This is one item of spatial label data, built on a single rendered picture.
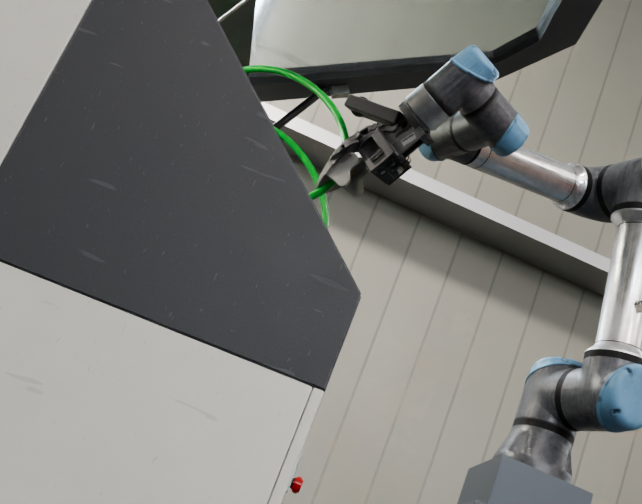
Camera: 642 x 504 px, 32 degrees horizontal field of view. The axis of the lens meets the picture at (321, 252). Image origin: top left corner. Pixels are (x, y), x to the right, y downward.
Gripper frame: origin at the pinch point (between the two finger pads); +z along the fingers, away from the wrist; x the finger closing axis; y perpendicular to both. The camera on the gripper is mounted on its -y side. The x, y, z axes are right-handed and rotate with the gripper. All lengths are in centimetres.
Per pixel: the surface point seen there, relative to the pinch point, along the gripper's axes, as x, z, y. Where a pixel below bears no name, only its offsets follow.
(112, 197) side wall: -38.9, 19.7, 5.3
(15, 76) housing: -48, 21, -19
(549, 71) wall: 299, -47, -185
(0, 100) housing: -50, 25, -15
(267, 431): -25, 20, 45
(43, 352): -44, 37, 23
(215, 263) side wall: -29.6, 13.6, 20.3
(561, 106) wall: 303, -41, -168
